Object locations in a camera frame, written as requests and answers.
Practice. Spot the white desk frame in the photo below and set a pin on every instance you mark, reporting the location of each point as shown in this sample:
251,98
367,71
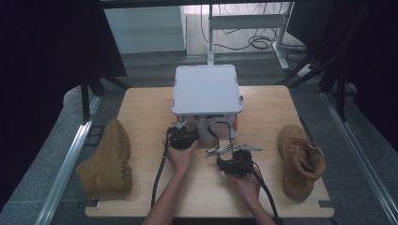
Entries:
247,22

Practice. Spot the tan suede boot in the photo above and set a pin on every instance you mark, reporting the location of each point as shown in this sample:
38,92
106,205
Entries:
109,165
300,162

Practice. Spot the person's right hand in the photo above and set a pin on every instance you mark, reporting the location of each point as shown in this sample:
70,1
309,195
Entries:
248,187

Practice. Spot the white power strip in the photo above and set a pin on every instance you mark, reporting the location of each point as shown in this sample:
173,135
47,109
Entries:
304,70

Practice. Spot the person's left hand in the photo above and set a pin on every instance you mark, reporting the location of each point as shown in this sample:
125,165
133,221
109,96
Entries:
181,159

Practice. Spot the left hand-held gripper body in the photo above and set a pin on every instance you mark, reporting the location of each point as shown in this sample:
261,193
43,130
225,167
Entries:
183,137

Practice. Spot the dark curtain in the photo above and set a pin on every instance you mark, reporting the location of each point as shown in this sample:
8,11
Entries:
369,56
47,62

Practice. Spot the metal floor rail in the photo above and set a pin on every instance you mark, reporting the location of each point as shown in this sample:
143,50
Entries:
359,150
67,165

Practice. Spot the black tripod stand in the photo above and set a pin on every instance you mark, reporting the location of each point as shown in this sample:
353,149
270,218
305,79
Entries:
92,87
331,72

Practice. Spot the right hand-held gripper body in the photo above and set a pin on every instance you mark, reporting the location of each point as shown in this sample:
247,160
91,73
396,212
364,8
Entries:
237,164

